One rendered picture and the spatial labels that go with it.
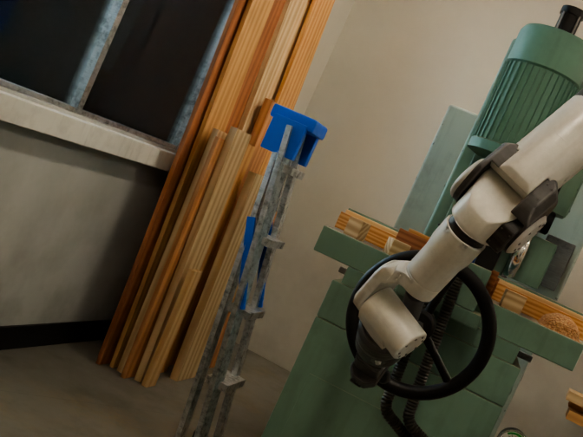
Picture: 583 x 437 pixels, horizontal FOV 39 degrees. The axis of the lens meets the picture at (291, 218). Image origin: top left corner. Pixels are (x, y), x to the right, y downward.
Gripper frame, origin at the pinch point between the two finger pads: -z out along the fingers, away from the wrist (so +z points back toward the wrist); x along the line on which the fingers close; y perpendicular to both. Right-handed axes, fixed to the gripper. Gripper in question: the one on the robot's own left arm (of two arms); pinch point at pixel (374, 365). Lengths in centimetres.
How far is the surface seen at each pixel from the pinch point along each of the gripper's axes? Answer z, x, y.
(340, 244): -13.8, 23.2, 23.5
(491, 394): -21.2, 17.2, -20.2
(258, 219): -86, 48, 69
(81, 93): -72, 44, 141
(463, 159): -28, 69, 17
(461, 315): -6.5, 21.6, -6.9
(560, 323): -13.1, 35.6, -23.8
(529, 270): -35, 55, -12
